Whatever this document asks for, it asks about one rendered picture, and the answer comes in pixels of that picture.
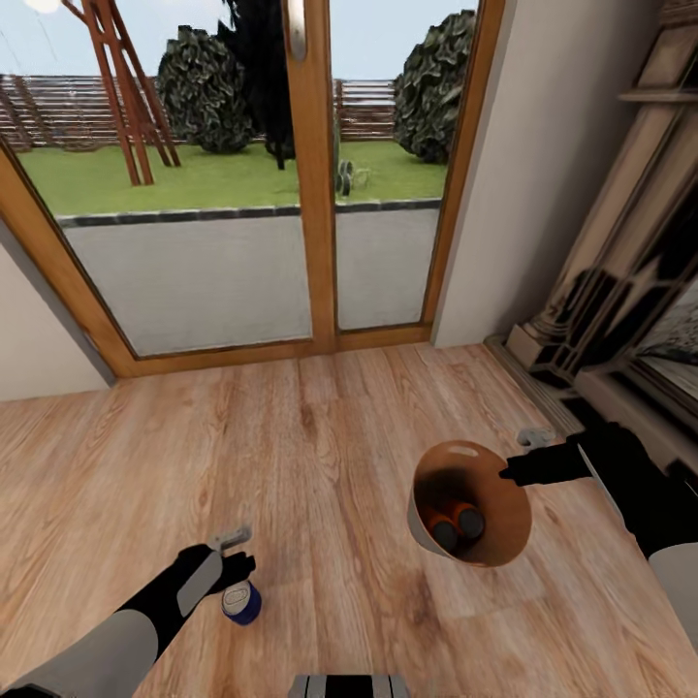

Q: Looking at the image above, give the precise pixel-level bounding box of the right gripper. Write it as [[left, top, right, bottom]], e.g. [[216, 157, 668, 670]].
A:
[[499, 446, 571, 487]]

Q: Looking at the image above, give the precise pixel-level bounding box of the trash can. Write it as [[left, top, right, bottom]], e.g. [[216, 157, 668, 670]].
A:
[[407, 440, 533, 570]]

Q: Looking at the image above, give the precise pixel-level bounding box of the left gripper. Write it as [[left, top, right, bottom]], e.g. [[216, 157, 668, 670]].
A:
[[211, 552, 256, 594]]

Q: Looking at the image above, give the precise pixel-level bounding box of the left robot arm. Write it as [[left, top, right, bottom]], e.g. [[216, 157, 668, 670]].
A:
[[0, 526, 256, 698]]

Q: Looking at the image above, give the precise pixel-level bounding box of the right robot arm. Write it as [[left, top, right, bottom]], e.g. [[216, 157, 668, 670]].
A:
[[499, 422, 698, 656]]

